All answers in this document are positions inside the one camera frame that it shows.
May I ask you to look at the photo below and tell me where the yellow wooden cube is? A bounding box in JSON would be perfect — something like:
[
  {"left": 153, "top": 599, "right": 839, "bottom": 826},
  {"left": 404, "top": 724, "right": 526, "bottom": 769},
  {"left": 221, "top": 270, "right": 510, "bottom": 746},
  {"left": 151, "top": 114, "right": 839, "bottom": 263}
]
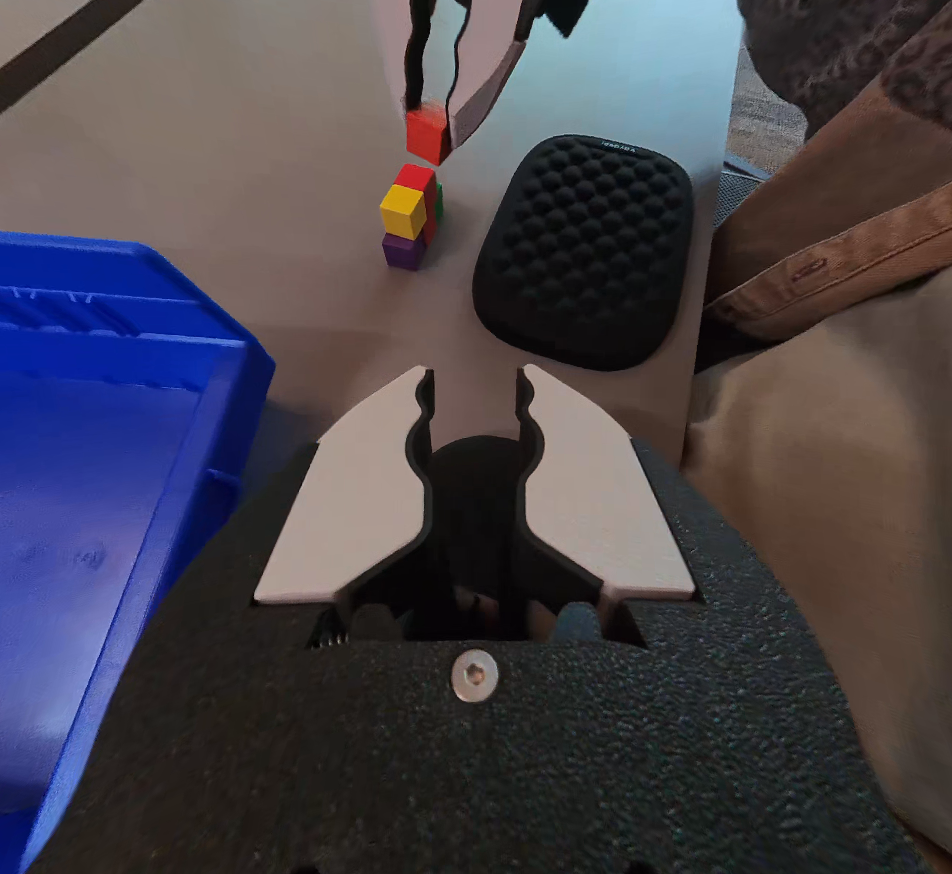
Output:
[{"left": 379, "top": 186, "right": 428, "bottom": 239}]

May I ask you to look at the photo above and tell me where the blue plastic bin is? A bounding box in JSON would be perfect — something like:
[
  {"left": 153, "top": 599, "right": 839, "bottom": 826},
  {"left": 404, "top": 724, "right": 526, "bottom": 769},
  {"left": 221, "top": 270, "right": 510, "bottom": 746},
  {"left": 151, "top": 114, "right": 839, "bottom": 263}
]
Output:
[{"left": 0, "top": 231, "right": 276, "bottom": 874}]

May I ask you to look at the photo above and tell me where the teal mesh chair seat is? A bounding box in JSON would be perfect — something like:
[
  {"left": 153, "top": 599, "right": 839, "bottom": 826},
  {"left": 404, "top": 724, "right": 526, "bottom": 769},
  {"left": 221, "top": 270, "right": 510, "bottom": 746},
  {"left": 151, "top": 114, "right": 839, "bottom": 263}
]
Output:
[{"left": 713, "top": 151, "right": 774, "bottom": 230}]

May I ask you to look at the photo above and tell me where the grey desk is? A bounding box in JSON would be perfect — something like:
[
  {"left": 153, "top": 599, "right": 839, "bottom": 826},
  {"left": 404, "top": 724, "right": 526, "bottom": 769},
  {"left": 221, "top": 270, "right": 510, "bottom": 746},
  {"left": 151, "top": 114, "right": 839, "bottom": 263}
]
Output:
[{"left": 0, "top": 0, "right": 745, "bottom": 473}]

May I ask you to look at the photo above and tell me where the black bumpy wrist pad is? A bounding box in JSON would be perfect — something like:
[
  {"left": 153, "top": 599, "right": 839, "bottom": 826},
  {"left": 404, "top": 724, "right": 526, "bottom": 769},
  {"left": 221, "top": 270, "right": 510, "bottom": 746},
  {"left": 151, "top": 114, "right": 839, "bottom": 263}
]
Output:
[{"left": 472, "top": 134, "right": 696, "bottom": 371}]

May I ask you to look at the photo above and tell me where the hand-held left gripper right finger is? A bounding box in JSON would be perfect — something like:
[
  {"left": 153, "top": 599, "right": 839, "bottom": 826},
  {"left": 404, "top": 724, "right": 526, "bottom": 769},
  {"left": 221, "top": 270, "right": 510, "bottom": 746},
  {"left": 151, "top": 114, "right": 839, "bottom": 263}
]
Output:
[{"left": 515, "top": 364, "right": 698, "bottom": 633}]

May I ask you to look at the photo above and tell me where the person's brown jacket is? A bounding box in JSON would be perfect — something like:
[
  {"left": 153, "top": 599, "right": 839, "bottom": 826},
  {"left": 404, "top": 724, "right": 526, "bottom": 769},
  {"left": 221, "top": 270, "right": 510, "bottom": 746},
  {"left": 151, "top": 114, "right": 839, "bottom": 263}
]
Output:
[{"left": 703, "top": 82, "right": 952, "bottom": 343}]

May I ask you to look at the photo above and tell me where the purple wooden cube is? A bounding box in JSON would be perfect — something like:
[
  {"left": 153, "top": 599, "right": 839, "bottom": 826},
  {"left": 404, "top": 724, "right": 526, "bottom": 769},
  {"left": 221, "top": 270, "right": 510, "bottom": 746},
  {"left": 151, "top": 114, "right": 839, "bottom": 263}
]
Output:
[{"left": 381, "top": 231, "right": 428, "bottom": 271}]

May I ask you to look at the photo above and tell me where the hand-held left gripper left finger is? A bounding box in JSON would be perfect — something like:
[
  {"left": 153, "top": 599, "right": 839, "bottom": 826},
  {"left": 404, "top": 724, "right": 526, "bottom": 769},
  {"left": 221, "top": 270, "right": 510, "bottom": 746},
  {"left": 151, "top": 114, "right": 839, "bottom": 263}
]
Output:
[{"left": 253, "top": 365, "right": 437, "bottom": 633}]

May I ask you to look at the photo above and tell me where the black smooth wrist pad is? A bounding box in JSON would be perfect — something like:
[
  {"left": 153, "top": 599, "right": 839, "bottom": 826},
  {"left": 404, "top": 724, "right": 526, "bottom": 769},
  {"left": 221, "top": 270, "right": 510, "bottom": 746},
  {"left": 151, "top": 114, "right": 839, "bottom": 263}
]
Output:
[{"left": 408, "top": 434, "right": 540, "bottom": 592}]

